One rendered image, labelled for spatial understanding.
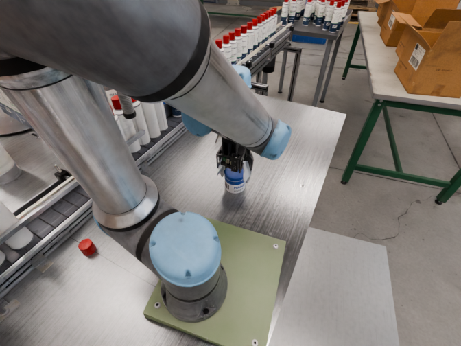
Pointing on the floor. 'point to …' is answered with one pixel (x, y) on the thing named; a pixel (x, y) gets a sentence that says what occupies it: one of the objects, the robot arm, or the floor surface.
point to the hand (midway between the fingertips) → (235, 175)
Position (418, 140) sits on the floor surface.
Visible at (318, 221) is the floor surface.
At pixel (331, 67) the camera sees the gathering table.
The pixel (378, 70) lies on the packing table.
